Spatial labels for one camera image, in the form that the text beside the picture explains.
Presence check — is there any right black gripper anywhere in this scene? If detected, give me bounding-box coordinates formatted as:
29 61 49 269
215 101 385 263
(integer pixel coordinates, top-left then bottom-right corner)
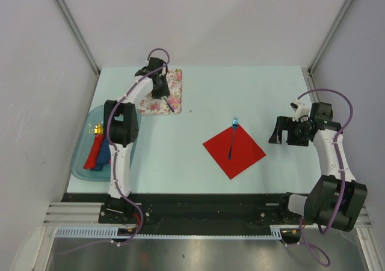
268 115 310 147

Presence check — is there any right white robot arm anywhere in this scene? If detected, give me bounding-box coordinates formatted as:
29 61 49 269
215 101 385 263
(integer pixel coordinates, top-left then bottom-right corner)
268 99 368 232

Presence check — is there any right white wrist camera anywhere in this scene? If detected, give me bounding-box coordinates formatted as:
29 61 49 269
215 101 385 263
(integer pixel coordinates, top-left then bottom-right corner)
290 99 310 122

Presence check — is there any light blue cable duct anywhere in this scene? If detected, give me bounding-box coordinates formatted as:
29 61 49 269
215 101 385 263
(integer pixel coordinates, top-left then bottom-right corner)
55 227 282 240

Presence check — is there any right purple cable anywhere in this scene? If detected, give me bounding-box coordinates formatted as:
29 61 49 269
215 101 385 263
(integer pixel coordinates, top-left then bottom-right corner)
291 88 354 267

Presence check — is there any blue rolled napkin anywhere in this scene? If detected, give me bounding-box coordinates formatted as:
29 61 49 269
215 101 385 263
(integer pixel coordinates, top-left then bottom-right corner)
91 138 111 171

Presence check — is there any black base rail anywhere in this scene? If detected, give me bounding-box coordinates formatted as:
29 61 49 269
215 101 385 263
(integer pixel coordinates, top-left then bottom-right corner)
62 193 300 235

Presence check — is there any teal plastic bin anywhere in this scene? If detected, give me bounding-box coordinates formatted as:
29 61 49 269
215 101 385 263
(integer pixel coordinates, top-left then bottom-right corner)
70 103 142 183

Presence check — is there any blue handled spoon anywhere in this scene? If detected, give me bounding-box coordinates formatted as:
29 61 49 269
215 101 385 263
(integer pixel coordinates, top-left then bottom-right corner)
162 96 175 113

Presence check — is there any blue fork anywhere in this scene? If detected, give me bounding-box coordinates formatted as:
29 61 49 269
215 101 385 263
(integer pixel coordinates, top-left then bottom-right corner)
228 117 239 160

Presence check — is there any red paper napkin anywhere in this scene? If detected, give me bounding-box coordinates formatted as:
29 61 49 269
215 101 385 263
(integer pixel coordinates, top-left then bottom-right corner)
203 124 266 180

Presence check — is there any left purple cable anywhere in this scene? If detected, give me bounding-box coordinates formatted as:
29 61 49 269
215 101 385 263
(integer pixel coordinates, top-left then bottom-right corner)
58 48 171 255

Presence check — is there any floral pattern tray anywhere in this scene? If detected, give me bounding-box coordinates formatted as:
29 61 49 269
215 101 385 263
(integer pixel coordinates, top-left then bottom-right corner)
138 69 183 116

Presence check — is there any purple cable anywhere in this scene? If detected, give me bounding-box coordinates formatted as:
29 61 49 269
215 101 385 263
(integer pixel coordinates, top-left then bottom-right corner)
291 88 354 267
58 48 171 255

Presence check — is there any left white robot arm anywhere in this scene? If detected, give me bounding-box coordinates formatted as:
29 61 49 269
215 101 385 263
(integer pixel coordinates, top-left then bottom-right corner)
103 57 170 223

